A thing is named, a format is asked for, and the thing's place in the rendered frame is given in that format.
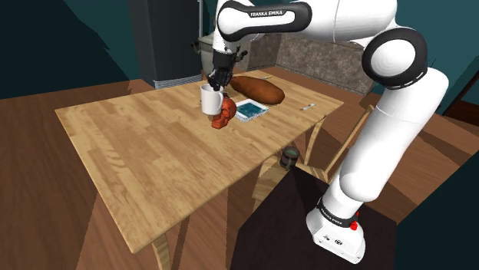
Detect light wooden table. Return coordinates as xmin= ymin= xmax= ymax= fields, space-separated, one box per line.
xmin=54 ymin=68 xmax=345 ymax=270

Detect grey stone counter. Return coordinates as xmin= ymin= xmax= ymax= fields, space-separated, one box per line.
xmin=246 ymin=32 xmax=376 ymax=97

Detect light wooden chair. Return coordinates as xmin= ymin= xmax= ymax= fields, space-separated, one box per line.
xmin=250 ymin=104 xmax=375 ymax=215

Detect red skull figure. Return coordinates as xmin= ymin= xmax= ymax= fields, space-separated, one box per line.
xmin=210 ymin=97 xmax=238 ymax=130

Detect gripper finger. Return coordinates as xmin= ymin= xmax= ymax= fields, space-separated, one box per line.
xmin=219 ymin=69 xmax=232 ymax=91
xmin=206 ymin=70 xmax=220 ymax=92

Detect grey metal pot with handles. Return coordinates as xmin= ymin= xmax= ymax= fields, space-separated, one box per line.
xmin=190 ymin=31 xmax=249 ymax=81

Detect dark grey refrigerator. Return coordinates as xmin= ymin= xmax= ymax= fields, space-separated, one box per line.
xmin=128 ymin=0 xmax=211 ymax=91

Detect dark green mug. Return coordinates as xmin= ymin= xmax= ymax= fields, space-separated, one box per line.
xmin=279 ymin=146 xmax=302 ymax=172

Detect brown bread loaf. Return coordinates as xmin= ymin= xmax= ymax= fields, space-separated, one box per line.
xmin=229 ymin=75 xmax=286 ymax=106

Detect white mug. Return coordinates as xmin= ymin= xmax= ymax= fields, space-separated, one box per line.
xmin=200 ymin=83 xmax=226 ymax=117

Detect blue tablet with white frame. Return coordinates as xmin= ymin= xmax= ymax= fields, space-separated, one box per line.
xmin=234 ymin=98 xmax=271 ymax=124

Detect dark robot stand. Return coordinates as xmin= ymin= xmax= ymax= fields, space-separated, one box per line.
xmin=230 ymin=166 xmax=398 ymax=270

